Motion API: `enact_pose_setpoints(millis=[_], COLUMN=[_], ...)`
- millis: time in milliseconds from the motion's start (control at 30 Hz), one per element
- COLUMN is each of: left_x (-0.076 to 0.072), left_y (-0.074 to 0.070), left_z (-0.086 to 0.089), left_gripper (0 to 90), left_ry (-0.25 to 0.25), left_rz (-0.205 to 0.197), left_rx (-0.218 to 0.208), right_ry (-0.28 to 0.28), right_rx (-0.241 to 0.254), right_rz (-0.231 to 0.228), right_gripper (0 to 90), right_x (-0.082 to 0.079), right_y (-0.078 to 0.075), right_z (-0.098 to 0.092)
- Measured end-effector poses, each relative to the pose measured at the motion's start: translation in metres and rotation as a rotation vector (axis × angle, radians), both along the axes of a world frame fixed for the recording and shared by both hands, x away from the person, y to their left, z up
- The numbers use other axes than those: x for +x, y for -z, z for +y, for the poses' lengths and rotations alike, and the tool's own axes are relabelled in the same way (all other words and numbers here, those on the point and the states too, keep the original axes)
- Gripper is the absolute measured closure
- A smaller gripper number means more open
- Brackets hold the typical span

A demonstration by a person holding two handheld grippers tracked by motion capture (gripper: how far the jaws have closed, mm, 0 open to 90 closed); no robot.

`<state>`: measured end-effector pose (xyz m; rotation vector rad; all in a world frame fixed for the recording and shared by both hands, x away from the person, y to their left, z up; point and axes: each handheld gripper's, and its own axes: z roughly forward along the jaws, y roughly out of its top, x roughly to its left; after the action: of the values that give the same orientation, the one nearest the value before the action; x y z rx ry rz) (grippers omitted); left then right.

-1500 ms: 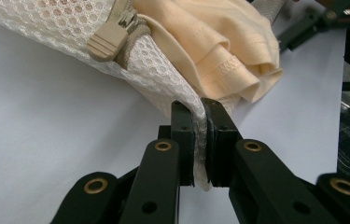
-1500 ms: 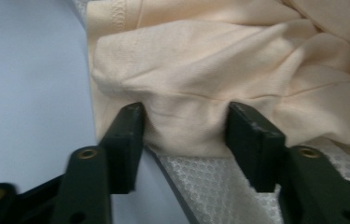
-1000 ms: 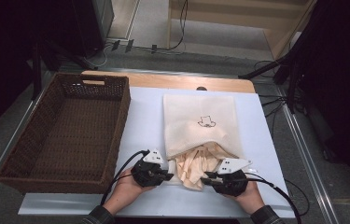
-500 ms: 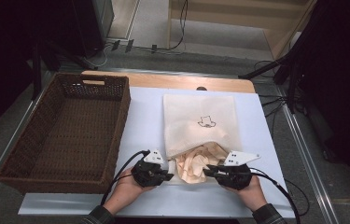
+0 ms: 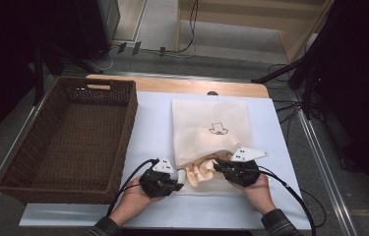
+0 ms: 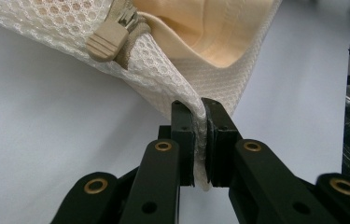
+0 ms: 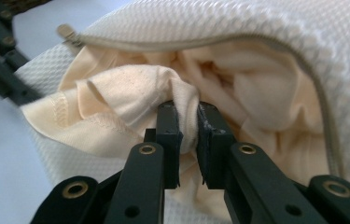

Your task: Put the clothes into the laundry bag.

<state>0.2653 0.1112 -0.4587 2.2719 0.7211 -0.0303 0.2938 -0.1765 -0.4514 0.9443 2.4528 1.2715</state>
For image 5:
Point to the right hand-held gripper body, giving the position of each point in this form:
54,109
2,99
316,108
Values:
244,173

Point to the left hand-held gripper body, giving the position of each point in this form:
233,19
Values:
155,183

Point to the cream cloth garment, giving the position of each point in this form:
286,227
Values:
201,172

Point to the cream mesh laundry bag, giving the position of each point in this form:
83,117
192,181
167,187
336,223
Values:
205,114

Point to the brown wicker basket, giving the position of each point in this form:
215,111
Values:
73,141

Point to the person's right hand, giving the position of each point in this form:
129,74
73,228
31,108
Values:
260,196

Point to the person's left hand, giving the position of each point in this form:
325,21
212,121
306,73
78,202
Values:
131,203

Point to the white table mat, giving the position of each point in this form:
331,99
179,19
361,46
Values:
152,124

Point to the dark table grommet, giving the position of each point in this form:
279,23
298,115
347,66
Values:
212,93

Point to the black tripod stand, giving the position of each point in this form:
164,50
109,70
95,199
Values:
272,76

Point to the dark curtain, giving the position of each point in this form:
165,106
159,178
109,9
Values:
1,65
362,98

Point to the black metal stand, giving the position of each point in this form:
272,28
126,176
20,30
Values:
38,82

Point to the dark cabinet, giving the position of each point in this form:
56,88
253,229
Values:
96,26

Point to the wooden shelf frame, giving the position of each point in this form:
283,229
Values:
237,18

